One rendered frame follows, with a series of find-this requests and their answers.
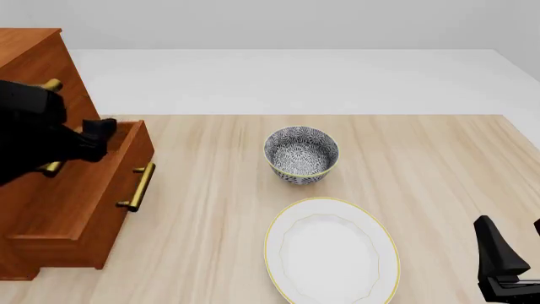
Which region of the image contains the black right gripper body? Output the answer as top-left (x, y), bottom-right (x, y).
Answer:
top-left (478, 271), bottom-right (540, 304)

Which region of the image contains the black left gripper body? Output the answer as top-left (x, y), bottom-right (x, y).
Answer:
top-left (62, 125), bottom-right (110, 164)

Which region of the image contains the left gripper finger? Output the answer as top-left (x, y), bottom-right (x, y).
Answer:
top-left (81, 117), bottom-right (118, 144)

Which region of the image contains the wooden middle drawer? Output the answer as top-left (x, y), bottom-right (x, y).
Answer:
top-left (62, 94), bottom-right (103, 128)

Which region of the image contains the wooden drawer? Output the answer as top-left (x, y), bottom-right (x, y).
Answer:
top-left (62, 94), bottom-right (103, 128)
top-left (3, 119), bottom-right (156, 271)
top-left (0, 39), bottom-right (90, 100)

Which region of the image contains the wooden bottom drawer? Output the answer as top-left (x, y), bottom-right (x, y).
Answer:
top-left (3, 119), bottom-right (156, 271)

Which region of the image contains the wooden top drawer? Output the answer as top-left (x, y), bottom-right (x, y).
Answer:
top-left (0, 39), bottom-right (90, 100)

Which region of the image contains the wooden cabinet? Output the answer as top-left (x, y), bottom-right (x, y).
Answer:
top-left (0, 27), bottom-right (104, 281)

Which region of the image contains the white oval plate yellow rim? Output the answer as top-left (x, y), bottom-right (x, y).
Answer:
top-left (263, 196), bottom-right (402, 304)

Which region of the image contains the patterned black and white bowl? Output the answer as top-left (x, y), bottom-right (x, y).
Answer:
top-left (262, 125), bottom-right (340, 187)

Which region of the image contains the brass middle drawer handle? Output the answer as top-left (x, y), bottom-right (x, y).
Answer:
top-left (35, 160), bottom-right (65, 179)

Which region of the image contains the brass drawer handle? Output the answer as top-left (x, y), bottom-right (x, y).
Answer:
top-left (39, 78), bottom-right (65, 94)
top-left (115, 162), bottom-right (157, 213)
top-left (35, 160), bottom-right (65, 179)

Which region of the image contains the brass top drawer handle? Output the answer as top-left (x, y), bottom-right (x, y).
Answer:
top-left (39, 78), bottom-right (65, 94)

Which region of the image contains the brass bottom drawer handle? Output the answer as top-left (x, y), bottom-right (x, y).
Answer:
top-left (115, 162), bottom-right (157, 213)

